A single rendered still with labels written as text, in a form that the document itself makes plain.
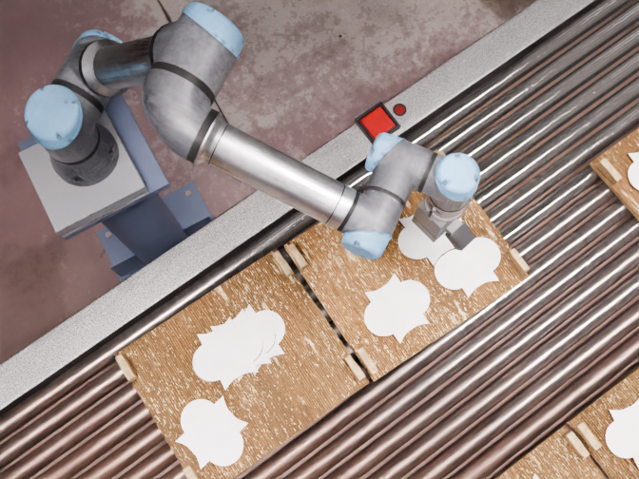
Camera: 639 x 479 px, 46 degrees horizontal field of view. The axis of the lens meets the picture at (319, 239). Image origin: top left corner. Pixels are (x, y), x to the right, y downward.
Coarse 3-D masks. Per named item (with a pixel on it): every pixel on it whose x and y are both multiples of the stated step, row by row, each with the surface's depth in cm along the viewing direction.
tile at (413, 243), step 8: (408, 224) 162; (400, 232) 162; (408, 232) 161; (416, 232) 161; (400, 240) 161; (408, 240) 161; (416, 240) 161; (424, 240) 160; (440, 240) 160; (448, 240) 160; (400, 248) 160; (408, 248) 160; (416, 248) 160; (424, 248) 160; (432, 248) 160; (440, 248) 160; (448, 248) 159; (408, 256) 160; (416, 256) 159; (424, 256) 159; (432, 256) 159; (440, 256) 159; (432, 264) 159
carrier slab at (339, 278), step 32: (416, 192) 165; (320, 224) 163; (480, 224) 163; (320, 256) 162; (352, 256) 162; (384, 256) 161; (320, 288) 160; (352, 288) 160; (480, 288) 159; (512, 288) 159; (352, 320) 158; (448, 320) 158; (384, 352) 156; (416, 352) 156
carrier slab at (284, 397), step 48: (240, 288) 160; (288, 288) 160; (144, 336) 158; (192, 336) 157; (288, 336) 157; (336, 336) 157; (144, 384) 155; (192, 384) 155; (240, 384) 155; (288, 384) 155; (336, 384) 155; (288, 432) 152
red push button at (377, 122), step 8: (376, 112) 171; (384, 112) 171; (360, 120) 171; (368, 120) 170; (376, 120) 170; (384, 120) 170; (368, 128) 170; (376, 128) 170; (384, 128) 170; (376, 136) 169
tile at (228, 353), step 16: (208, 336) 154; (224, 336) 154; (240, 336) 154; (256, 336) 154; (208, 352) 154; (224, 352) 154; (240, 352) 153; (256, 352) 153; (208, 368) 153; (224, 368) 153; (240, 368) 153; (256, 368) 153; (224, 384) 152
